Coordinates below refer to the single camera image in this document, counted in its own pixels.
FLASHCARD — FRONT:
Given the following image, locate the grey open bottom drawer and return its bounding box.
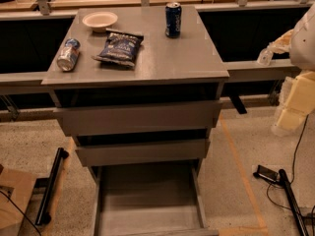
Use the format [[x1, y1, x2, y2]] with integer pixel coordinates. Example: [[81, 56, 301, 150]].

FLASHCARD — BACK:
[[92, 163, 219, 236]]

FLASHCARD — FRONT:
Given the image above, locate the black cable left floor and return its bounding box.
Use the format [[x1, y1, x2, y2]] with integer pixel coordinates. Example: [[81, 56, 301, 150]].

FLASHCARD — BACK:
[[0, 190, 43, 236]]

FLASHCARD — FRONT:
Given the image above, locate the black bar right floor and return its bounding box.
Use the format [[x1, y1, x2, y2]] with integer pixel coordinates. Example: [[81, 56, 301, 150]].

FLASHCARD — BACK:
[[279, 169, 309, 236]]

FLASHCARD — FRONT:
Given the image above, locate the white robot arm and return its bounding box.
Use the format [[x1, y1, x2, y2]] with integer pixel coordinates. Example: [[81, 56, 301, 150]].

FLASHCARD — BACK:
[[266, 5, 315, 136]]

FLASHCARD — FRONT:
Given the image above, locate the grey middle drawer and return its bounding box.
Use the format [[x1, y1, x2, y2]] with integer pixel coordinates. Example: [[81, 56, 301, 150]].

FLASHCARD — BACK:
[[76, 139, 210, 166]]

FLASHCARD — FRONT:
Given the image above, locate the silver lying soda can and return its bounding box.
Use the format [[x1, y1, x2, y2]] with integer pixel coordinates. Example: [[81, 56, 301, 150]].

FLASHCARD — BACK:
[[57, 38, 81, 72]]

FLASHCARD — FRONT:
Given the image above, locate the cardboard box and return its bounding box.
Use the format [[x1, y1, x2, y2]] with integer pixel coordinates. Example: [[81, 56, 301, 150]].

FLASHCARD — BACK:
[[0, 167, 36, 236]]

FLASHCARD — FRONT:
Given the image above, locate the black bar left floor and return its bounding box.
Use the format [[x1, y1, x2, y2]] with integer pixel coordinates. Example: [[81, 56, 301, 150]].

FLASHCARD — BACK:
[[35, 147, 69, 225]]

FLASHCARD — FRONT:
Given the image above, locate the blue pepsi can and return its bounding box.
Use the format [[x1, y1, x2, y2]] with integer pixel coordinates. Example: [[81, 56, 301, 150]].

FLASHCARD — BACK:
[[165, 2, 182, 38]]

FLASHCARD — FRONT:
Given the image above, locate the black cable right floor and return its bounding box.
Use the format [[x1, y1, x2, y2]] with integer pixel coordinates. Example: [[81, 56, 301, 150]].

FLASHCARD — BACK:
[[266, 114, 315, 236]]

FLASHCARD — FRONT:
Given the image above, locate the clear sanitizer pump bottle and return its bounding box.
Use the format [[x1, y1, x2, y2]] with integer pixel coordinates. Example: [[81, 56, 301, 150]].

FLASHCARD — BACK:
[[257, 48, 274, 66]]

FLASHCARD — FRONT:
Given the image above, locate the black device on floor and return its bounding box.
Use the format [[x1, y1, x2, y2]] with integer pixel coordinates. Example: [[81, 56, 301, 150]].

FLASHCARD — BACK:
[[253, 165, 279, 184]]

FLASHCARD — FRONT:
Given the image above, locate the black bar floor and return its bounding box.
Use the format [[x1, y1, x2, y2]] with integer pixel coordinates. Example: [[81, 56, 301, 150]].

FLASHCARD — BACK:
[[279, 169, 309, 236], [35, 147, 69, 225]]

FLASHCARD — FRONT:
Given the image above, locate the blue chip bag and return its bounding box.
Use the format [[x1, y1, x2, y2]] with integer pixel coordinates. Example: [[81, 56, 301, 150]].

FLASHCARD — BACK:
[[93, 29, 144, 67]]

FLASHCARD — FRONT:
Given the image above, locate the black cable floor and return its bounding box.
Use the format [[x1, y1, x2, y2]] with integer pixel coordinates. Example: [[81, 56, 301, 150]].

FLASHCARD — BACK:
[[0, 190, 43, 236], [266, 114, 315, 236]]

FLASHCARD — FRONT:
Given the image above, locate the grey metal rail shelf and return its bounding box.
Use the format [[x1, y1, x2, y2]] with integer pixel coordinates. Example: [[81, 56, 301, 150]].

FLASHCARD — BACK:
[[0, 59, 300, 95]]

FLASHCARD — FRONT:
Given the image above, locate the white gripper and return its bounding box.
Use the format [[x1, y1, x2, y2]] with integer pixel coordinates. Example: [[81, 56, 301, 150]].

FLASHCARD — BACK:
[[267, 29, 315, 137]]

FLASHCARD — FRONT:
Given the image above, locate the grey top drawer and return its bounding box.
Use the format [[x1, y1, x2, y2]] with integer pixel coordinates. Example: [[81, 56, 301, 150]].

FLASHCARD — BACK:
[[55, 100, 222, 136]]

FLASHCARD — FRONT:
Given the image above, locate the white paper bowl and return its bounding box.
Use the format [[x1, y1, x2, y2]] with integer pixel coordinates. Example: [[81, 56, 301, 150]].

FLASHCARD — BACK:
[[83, 12, 118, 32]]

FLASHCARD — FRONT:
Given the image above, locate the grey drawer cabinet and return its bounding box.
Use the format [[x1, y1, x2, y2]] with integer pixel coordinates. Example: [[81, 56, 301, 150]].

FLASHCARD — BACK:
[[41, 5, 230, 236]]

